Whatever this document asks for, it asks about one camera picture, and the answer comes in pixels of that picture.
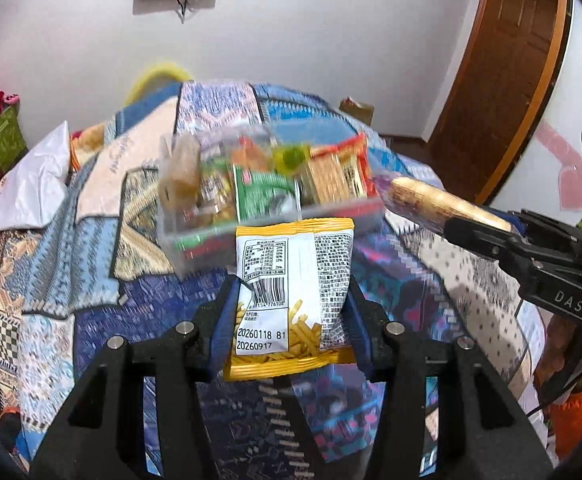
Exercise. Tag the orange yellow packet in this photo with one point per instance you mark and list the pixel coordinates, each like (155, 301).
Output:
(86, 147)

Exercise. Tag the yellow cracker packet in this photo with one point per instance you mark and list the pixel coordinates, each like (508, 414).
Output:
(328, 180)

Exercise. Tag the red packet large characters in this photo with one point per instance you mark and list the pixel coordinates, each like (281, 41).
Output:
(358, 165)

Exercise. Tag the yellow fries snack packet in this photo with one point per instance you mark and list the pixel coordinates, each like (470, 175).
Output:
(296, 285)

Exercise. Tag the white plastic bag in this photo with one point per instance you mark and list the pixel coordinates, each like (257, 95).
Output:
(31, 185)

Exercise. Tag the green pea snack packet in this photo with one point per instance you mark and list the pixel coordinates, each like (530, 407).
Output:
(266, 195)

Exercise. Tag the brown paper bag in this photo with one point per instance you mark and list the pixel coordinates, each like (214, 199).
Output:
(357, 111)

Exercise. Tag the brown biscuit roll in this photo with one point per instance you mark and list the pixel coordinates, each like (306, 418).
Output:
(181, 170)

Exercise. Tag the wooden door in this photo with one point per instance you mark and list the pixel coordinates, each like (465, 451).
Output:
(501, 75)

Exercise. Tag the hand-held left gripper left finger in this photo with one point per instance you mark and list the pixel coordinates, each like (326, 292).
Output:
(221, 345)

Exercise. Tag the green jelly cup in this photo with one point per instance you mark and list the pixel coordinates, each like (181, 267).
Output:
(291, 157)

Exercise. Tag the pale biscuit roll clear wrap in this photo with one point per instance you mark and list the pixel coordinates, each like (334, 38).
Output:
(436, 202)

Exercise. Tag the dark blue printed cloth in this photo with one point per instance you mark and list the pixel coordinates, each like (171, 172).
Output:
(251, 410)

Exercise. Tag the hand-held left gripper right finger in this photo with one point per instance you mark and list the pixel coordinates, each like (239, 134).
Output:
(363, 345)

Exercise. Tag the small clear mixed snack packet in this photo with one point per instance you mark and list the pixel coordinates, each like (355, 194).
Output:
(216, 195)

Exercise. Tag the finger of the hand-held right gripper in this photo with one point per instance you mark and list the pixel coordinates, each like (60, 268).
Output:
(546, 227)
(476, 237)

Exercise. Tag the patchwork patterned blanket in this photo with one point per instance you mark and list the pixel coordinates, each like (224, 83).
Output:
(46, 260)

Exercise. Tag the clear plastic storage container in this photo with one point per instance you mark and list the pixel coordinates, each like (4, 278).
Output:
(271, 212)

